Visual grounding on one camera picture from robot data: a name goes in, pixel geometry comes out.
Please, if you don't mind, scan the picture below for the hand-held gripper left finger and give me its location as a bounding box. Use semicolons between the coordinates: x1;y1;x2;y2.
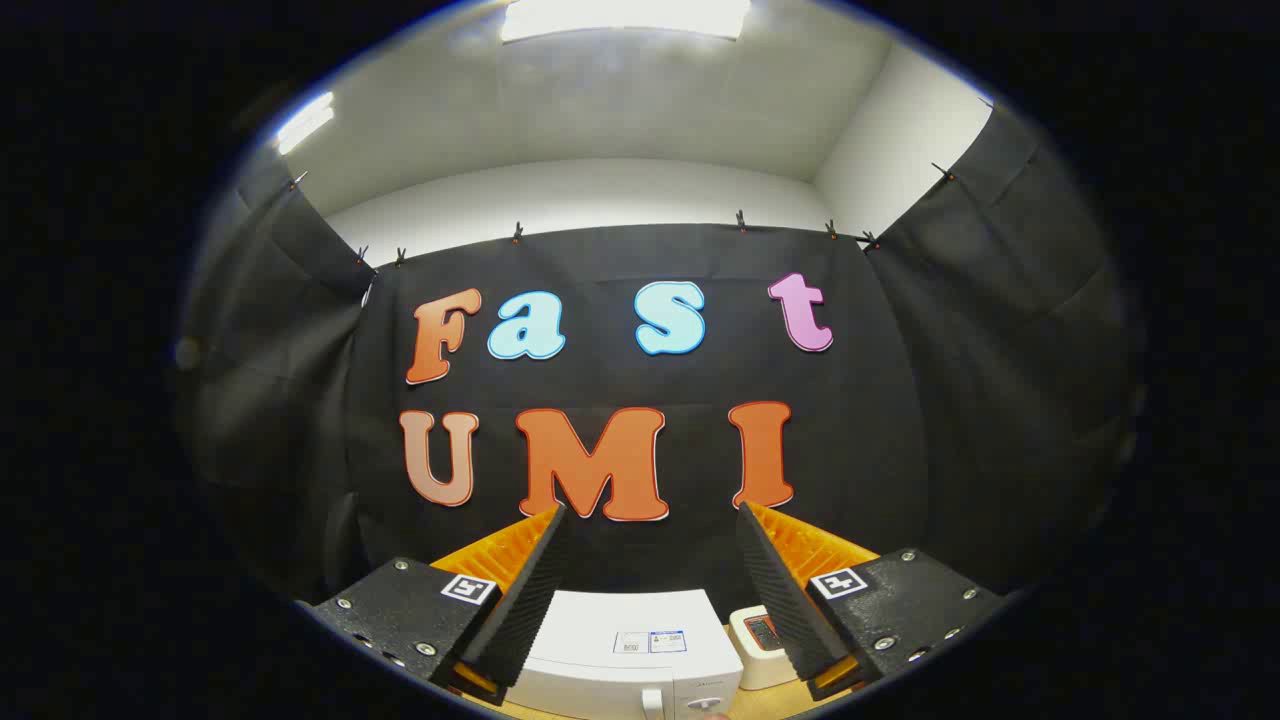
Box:
298;503;571;706

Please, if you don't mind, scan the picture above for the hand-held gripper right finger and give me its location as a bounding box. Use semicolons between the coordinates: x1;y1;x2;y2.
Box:
736;500;1006;701

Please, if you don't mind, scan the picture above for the white microwave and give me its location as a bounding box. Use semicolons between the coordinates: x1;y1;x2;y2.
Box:
505;588;746;720

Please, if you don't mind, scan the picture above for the small white countertop appliance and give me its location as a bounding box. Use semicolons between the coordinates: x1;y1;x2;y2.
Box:
727;605;801;691

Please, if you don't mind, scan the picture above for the small ceiling light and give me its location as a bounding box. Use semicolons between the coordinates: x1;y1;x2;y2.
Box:
275;92;336;156

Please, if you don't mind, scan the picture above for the large rectangular ceiling light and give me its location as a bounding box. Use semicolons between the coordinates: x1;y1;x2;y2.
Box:
500;0;751;43

